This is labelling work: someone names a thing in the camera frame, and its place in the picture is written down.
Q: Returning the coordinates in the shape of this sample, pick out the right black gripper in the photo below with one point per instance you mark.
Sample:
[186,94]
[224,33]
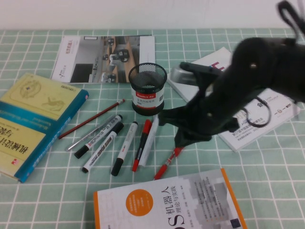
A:
[214,112]

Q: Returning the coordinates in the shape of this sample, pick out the red gel pen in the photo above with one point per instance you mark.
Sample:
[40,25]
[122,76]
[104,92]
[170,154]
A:
[166,164]

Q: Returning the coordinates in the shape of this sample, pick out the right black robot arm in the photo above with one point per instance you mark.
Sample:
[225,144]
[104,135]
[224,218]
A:
[274,66]

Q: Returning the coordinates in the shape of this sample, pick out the all white marker pen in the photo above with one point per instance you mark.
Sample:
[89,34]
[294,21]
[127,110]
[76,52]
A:
[149,143]

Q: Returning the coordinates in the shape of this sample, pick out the red and black marker pen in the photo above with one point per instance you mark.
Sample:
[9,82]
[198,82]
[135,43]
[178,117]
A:
[142,142]

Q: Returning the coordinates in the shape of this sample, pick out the black mesh pen holder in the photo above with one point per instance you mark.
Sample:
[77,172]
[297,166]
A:
[147,100]

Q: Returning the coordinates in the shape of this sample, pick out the clear silver ballpoint pen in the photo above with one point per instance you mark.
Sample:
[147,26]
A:
[78,142]

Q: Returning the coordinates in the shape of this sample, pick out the green checked tablecloth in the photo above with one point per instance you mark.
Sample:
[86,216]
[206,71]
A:
[214,167]

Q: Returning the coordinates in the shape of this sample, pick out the white marker with black cap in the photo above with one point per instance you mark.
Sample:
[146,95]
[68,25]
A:
[125,148]

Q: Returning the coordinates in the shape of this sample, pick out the white and orange robot book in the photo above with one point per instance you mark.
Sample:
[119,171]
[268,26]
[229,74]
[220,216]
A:
[166,205]

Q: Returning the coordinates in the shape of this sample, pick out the white board printed marker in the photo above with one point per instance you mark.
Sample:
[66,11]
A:
[102,147]

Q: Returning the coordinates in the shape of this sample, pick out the slim black-capped whiteboard marker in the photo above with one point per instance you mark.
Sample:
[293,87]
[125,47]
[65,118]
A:
[95,139]

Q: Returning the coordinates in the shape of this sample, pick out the red pencil with eraser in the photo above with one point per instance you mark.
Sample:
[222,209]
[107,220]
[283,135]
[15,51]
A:
[91,118]

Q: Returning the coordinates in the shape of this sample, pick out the white HEEC catalogue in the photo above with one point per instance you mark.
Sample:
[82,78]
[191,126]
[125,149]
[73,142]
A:
[281,112]

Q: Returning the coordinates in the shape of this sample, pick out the brochure with robot photo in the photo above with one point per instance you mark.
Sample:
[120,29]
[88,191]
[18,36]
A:
[95,59]

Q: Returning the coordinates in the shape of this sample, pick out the yellow and teal hardcover book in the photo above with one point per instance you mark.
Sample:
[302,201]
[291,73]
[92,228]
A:
[35,107]

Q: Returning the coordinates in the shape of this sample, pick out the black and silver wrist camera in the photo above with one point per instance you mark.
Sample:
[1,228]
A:
[186,75]

